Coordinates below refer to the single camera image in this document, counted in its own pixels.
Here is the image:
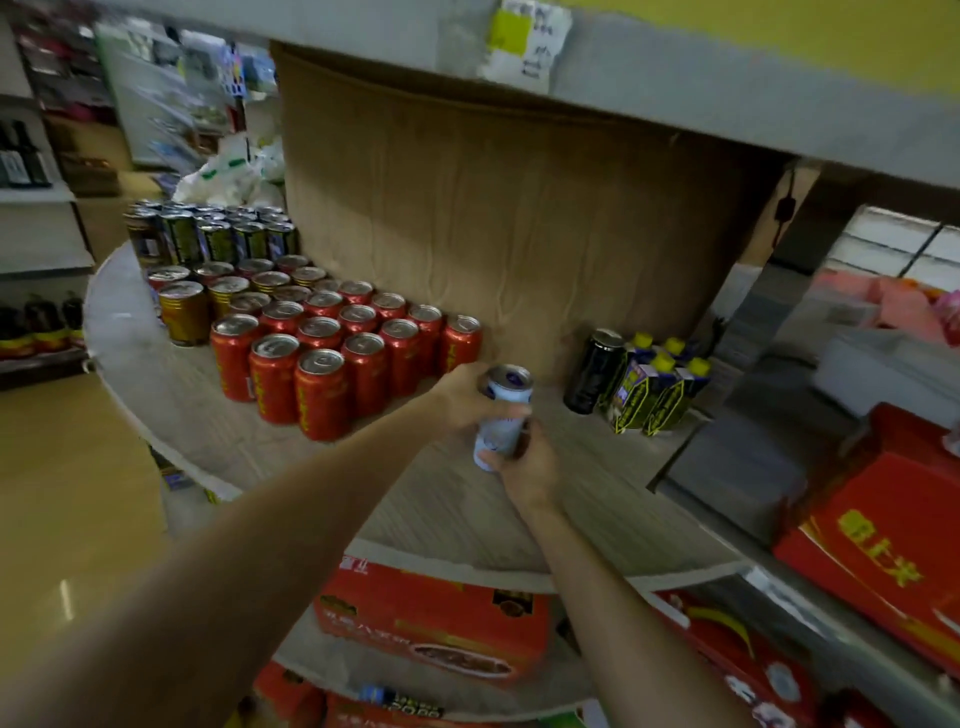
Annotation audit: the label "person's left hand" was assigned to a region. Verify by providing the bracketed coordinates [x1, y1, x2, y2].
[431, 363, 534, 440]

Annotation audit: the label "dark price tag strip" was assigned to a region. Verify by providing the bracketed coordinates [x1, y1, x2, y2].
[358, 683, 445, 721]

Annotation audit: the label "white cans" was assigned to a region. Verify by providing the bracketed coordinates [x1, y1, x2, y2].
[472, 363, 535, 474]

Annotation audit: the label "person's left forearm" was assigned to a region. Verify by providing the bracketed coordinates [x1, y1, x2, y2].
[0, 404, 451, 728]

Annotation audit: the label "white end rack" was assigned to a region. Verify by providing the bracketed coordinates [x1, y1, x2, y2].
[0, 14, 95, 391]

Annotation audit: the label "red and gold shelf cans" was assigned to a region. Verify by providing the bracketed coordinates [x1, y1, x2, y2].
[146, 254, 331, 348]

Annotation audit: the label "block of red slim cans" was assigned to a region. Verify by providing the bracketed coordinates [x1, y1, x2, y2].
[209, 277, 485, 444]

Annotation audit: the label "person's right forearm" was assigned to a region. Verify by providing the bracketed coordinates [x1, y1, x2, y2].
[524, 494, 759, 728]

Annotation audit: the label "red porridge print carton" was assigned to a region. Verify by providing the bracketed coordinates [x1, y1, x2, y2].
[323, 693, 526, 728]
[251, 663, 328, 728]

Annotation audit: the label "bag of white snacks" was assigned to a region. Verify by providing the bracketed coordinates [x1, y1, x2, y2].
[251, 138, 286, 185]
[173, 153, 260, 208]

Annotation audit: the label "group of dark bottles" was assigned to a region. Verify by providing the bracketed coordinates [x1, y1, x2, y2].
[0, 119, 88, 360]

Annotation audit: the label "red cartoon face carton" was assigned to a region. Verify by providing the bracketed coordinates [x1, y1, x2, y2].
[652, 592, 819, 728]

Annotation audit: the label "small red carton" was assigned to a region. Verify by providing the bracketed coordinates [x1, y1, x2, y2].
[313, 554, 555, 688]

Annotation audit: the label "yellow green bottle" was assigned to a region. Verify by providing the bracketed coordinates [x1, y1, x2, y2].
[607, 332, 714, 438]

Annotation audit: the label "person's right hand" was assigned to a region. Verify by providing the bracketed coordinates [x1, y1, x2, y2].
[479, 419, 564, 511]

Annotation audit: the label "red yellow-print carton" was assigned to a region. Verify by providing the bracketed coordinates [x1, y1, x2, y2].
[772, 404, 960, 680]

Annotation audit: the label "white yellow price label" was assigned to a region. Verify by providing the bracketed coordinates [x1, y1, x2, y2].
[478, 0, 574, 95]

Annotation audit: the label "group of tall blue-yellow cans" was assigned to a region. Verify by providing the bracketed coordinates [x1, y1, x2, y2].
[123, 198, 301, 268]

